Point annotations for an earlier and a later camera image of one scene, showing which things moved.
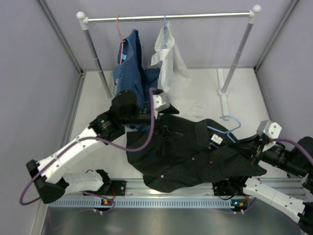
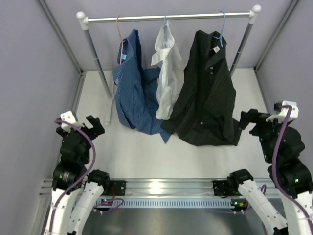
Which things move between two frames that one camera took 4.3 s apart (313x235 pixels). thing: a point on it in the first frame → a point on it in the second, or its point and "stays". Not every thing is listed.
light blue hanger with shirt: x=165 y=34 stays
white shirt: x=174 y=76 stays
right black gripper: x=250 y=147 → x=253 y=116
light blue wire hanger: x=227 y=132 → x=220 y=37
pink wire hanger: x=122 y=40 stays
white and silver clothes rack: x=253 y=15 stays
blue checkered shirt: x=129 y=74 stays
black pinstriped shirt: x=174 y=152 → x=204 y=114
